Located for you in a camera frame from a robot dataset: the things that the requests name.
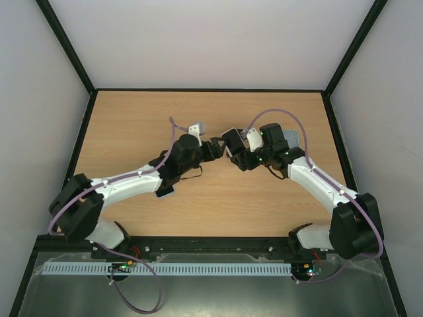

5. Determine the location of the right controller board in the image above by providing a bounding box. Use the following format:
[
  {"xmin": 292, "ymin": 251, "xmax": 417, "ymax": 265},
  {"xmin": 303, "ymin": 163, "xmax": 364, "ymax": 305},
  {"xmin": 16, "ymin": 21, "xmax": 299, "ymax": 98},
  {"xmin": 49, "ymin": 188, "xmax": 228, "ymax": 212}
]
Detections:
[{"xmin": 299, "ymin": 263, "xmax": 323, "ymax": 277}]

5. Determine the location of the white slotted cable duct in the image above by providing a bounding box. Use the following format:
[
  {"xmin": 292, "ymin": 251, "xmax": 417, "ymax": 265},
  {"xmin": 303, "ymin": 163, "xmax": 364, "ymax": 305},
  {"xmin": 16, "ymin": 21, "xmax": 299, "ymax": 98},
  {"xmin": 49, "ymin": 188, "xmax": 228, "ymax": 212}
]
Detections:
[{"xmin": 40, "ymin": 262, "xmax": 291, "ymax": 277}]

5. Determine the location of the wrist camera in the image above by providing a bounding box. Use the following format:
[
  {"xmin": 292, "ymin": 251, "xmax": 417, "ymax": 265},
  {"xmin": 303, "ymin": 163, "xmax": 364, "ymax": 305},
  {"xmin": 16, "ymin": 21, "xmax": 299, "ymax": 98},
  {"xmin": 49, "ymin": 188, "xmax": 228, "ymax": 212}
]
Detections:
[
  {"xmin": 188, "ymin": 122, "xmax": 206, "ymax": 147},
  {"xmin": 243, "ymin": 128, "xmax": 264, "ymax": 153}
]

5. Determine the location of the phone in blue case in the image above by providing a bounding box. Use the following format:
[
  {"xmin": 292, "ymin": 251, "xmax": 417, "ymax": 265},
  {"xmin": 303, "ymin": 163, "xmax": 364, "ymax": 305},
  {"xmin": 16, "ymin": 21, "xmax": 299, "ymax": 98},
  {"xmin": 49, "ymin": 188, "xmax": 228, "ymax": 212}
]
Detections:
[{"xmin": 155, "ymin": 186, "xmax": 174, "ymax": 198}]

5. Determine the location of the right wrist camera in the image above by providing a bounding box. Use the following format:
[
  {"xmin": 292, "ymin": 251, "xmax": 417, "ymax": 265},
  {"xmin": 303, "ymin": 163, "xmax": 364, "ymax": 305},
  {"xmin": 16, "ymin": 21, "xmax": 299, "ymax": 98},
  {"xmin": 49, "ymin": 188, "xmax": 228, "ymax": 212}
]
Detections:
[{"xmin": 243, "ymin": 128, "xmax": 264, "ymax": 153}]

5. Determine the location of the black mounting rail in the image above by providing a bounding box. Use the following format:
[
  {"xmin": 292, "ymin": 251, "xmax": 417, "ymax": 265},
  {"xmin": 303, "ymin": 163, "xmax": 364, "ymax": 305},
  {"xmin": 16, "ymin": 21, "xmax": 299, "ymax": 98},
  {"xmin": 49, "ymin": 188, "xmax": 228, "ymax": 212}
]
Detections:
[{"xmin": 114, "ymin": 236, "xmax": 327, "ymax": 262}]

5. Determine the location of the black aluminium frame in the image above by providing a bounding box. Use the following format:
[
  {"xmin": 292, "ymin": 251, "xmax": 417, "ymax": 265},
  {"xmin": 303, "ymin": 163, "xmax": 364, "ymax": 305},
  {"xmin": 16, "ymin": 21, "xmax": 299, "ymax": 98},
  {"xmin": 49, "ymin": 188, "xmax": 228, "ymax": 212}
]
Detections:
[{"xmin": 9, "ymin": 1, "xmax": 406, "ymax": 316}]

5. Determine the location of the black phone white edge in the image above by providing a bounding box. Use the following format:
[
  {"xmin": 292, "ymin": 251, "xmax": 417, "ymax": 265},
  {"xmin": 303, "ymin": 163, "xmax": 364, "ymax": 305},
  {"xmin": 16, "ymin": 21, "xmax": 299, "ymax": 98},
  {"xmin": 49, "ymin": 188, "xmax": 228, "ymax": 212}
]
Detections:
[{"xmin": 221, "ymin": 127, "xmax": 246, "ymax": 157}]

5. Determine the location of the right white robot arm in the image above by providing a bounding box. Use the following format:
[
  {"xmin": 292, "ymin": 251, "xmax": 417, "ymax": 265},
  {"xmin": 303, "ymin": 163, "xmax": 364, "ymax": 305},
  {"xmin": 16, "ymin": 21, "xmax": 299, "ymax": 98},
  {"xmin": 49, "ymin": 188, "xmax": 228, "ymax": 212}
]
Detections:
[{"xmin": 222, "ymin": 123, "xmax": 383, "ymax": 260}]

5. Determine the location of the controller board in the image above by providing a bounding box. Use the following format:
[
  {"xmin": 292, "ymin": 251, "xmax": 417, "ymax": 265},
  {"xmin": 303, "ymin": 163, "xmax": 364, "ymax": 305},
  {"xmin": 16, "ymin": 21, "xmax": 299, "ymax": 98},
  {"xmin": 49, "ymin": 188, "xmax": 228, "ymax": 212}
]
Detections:
[
  {"xmin": 299, "ymin": 263, "xmax": 323, "ymax": 277},
  {"xmin": 107, "ymin": 261, "xmax": 137, "ymax": 273}
]

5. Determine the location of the left controller board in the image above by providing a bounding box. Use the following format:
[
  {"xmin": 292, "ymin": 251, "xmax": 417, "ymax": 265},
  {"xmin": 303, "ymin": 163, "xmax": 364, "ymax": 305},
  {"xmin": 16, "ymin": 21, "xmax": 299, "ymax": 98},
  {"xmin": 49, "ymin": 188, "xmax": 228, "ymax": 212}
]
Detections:
[{"xmin": 107, "ymin": 261, "xmax": 137, "ymax": 273}]

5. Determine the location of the light blue phone case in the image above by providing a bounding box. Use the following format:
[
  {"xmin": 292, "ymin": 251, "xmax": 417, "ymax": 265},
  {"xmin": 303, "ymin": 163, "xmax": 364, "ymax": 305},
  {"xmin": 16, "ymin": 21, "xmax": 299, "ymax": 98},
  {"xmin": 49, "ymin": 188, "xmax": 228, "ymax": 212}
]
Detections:
[{"xmin": 283, "ymin": 130, "xmax": 300, "ymax": 148}]

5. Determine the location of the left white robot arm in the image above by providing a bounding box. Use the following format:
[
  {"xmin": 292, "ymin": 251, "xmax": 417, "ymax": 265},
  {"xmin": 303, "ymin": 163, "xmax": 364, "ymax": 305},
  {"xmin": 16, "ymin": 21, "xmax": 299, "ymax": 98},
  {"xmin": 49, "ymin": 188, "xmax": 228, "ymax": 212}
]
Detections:
[{"xmin": 48, "ymin": 134, "xmax": 225, "ymax": 249}]

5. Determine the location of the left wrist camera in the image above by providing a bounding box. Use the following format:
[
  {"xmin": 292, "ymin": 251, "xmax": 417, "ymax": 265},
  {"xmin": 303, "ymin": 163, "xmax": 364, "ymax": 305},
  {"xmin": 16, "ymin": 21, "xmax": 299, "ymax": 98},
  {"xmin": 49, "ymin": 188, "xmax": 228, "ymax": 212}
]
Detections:
[{"xmin": 188, "ymin": 122, "xmax": 206, "ymax": 147}]

